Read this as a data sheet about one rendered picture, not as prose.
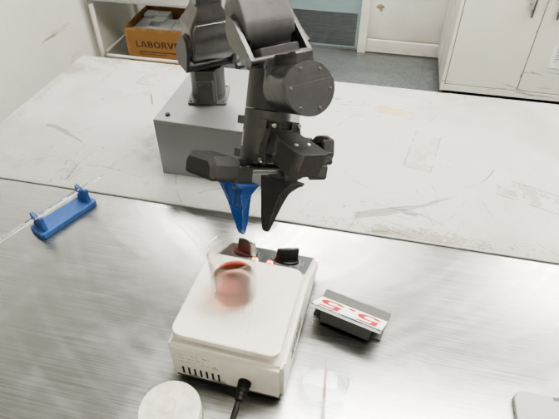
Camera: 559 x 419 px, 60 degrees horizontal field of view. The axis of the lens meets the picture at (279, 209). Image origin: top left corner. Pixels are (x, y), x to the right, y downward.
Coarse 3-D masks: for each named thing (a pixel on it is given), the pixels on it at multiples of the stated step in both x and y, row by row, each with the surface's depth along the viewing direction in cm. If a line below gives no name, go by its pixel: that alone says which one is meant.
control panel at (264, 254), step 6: (258, 252) 65; (264, 252) 66; (270, 252) 66; (276, 252) 66; (258, 258) 63; (264, 258) 63; (270, 258) 64; (300, 258) 65; (306, 258) 66; (312, 258) 66; (276, 264) 61; (282, 264) 62; (300, 264) 63; (306, 264) 63; (300, 270) 60; (306, 270) 61
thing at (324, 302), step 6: (318, 300) 62; (324, 300) 63; (330, 300) 63; (324, 306) 60; (330, 306) 61; (336, 306) 61; (342, 306) 62; (342, 312) 59; (348, 312) 60; (354, 312) 61; (360, 312) 62; (354, 318) 58; (360, 318) 59; (366, 318) 60; (372, 318) 61; (372, 324) 58; (378, 324) 59
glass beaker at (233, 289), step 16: (208, 240) 50; (224, 240) 52; (240, 240) 52; (208, 256) 49; (224, 256) 53; (240, 256) 54; (224, 272) 48; (240, 272) 49; (256, 272) 52; (224, 288) 50; (240, 288) 50; (256, 288) 53; (224, 304) 52; (240, 304) 52
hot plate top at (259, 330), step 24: (264, 264) 58; (192, 288) 55; (264, 288) 55; (288, 288) 55; (192, 312) 52; (216, 312) 52; (240, 312) 52; (264, 312) 52; (288, 312) 52; (192, 336) 50; (216, 336) 50; (240, 336) 50; (264, 336) 50
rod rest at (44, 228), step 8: (80, 192) 77; (72, 200) 78; (80, 200) 78; (88, 200) 77; (64, 208) 77; (72, 208) 77; (80, 208) 77; (88, 208) 78; (32, 216) 72; (40, 216) 72; (48, 216) 75; (56, 216) 75; (64, 216) 75; (72, 216) 75; (32, 224) 74; (40, 224) 72; (48, 224) 74; (56, 224) 74; (64, 224) 75; (40, 232) 73; (48, 232) 73; (56, 232) 74
